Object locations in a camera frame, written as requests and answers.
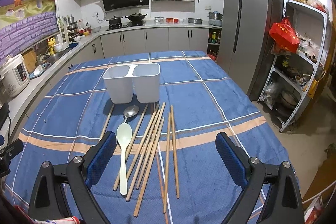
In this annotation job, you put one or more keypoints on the grey double-door refrigerator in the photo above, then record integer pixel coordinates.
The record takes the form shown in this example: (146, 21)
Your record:
(245, 46)

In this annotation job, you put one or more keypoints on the wooden chopstick pair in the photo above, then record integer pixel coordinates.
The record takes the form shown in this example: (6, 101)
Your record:
(167, 164)

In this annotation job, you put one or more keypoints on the landscape wall poster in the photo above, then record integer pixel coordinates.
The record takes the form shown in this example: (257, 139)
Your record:
(24, 23)

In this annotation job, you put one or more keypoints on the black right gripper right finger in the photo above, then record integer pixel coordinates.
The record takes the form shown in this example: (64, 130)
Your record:
(283, 203)

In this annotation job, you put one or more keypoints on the white two-compartment utensil holder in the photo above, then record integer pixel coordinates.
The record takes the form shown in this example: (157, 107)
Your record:
(124, 81)

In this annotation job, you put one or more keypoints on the red plastic bag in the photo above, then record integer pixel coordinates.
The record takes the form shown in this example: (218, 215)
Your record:
(284, 36)

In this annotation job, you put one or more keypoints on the black cooking pot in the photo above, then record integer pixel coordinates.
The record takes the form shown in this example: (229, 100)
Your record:
(114, 20)

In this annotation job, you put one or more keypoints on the blue plaid tablecloth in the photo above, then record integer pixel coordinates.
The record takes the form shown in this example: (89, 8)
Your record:
(69, 119)

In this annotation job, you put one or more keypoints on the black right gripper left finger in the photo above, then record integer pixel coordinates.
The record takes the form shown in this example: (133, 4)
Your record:
(48, 200)

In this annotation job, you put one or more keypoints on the pale green plastic spoon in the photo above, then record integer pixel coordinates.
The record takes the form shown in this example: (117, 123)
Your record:
(124, 135)

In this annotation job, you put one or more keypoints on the steel steamer pot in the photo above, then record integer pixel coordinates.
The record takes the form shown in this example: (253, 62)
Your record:
(215, 18)

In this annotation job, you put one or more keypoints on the white metal storage shelf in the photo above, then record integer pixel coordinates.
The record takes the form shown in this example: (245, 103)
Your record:
(289, 85)

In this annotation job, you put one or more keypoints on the metal spoon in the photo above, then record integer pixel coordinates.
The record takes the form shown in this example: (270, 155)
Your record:
(129, 112)

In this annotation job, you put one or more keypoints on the grey lower cabinets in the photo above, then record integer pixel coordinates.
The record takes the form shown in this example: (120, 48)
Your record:
(146, 40)

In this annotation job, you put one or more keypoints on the white rice cooker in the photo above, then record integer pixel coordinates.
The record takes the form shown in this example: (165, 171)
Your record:
(14, 75)

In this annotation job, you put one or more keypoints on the black wok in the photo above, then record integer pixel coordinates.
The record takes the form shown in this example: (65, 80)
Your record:
(136, 17)

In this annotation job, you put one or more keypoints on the yellow bottle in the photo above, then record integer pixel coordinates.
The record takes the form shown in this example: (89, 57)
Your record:
(51, 43)

